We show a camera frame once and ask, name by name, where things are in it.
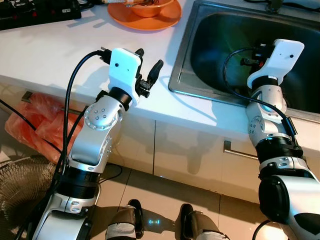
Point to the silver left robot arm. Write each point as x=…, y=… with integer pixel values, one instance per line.
x=95, y=130

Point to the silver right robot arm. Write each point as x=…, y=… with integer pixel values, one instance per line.
x=267, y=120

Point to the white kitchen cabinet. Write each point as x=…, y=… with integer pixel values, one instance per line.
x=185, y=145

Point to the orange bowl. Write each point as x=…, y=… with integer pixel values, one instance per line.
x=150, y=11

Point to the stainless steel sink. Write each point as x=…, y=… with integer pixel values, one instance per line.
x=210, y=50

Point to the chrome faucet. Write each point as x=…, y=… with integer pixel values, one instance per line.
x=275, y=5

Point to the red plastic bag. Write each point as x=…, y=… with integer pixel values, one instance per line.
x=45, y=130

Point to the robot right leg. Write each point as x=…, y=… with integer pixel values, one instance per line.
x=200, y=225

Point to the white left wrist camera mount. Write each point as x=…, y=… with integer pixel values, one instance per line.
x=125, y=70

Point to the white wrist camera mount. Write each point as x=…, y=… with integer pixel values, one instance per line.
x=285, y=57
x=125, y=70

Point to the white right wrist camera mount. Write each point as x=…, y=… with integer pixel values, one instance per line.
x=285, y=57

